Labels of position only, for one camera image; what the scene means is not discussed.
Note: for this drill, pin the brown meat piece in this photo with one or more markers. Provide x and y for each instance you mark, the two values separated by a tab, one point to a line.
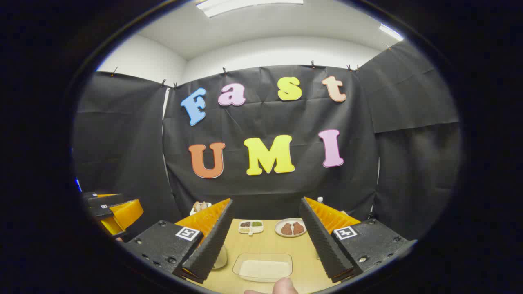
298	228
286	229

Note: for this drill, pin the toast slice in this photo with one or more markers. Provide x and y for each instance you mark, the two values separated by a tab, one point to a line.
203	205
197	206

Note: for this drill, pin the white divided bean dish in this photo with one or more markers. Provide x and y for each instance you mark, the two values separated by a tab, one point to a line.
250	227

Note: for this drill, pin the black backdrop cloth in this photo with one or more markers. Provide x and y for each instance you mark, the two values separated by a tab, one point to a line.
265	192

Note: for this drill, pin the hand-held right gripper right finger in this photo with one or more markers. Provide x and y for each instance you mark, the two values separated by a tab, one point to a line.
322	245

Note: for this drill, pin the white round plate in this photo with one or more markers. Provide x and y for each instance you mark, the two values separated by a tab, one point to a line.
290	235

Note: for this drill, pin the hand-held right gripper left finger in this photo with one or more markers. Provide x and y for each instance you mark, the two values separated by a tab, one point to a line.
214	245

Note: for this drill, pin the clear plastic tray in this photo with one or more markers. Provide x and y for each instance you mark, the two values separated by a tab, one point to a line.
261	257

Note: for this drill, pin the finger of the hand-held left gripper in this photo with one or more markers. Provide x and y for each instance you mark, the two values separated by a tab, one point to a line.
100	212
92	196

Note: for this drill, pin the dark grey rice cooker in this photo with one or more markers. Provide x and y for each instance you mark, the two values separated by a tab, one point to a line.
220	258

